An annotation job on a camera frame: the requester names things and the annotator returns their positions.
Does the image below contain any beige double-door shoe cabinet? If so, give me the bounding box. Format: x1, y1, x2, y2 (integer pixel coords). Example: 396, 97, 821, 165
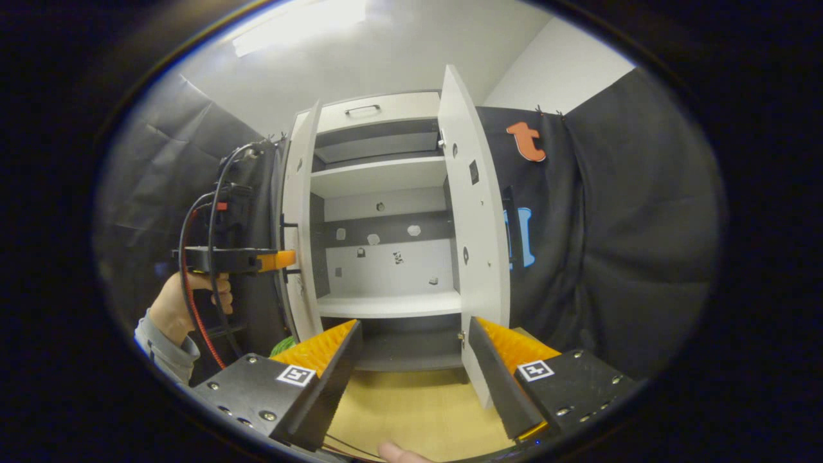
275, 63, 515, 410

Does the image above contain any beige cabinet drawer front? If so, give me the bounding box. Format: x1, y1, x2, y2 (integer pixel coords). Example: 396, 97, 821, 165
318, 91, 442, 134

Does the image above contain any short black cable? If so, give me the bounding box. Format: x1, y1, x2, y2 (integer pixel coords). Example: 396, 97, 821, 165
178, 192, 216, 309

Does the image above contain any ceiling light panel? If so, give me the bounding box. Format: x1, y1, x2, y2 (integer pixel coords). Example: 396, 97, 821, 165
231, 0, 368, 59

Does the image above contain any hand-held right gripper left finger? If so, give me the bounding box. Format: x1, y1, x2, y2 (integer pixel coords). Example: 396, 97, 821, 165
192, 319, 363, 452

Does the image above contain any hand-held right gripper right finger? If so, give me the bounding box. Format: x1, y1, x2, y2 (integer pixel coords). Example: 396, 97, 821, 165
468, 316, 638, 443

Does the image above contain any white cabinet shelf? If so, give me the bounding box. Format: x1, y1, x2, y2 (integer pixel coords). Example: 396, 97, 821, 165
310, 156, 449, 199
315, 290, 464, 320

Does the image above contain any red cable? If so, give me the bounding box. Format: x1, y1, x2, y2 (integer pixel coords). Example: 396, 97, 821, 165
183, 204, 227, 371

